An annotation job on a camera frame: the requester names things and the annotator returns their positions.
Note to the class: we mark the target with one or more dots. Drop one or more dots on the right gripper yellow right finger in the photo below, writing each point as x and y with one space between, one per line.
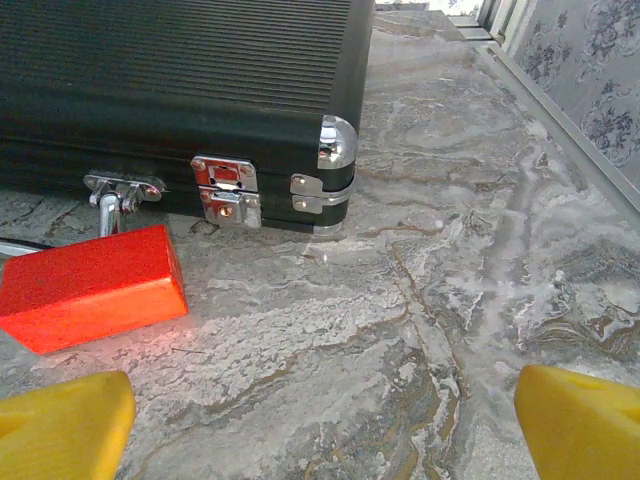
585 430

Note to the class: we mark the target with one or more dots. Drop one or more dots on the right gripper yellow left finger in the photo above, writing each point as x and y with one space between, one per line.
60 430

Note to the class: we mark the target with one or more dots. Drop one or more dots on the red wooden block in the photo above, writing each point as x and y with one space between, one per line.
90 290

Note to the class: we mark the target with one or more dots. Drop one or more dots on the black ribbed metal-cornered case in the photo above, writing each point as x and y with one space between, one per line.
175 75

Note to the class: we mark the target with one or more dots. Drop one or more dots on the aluminium table side rail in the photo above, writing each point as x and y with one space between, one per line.
565 134

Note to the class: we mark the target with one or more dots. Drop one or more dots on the aluminium corner post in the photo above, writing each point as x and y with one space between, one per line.
500 20

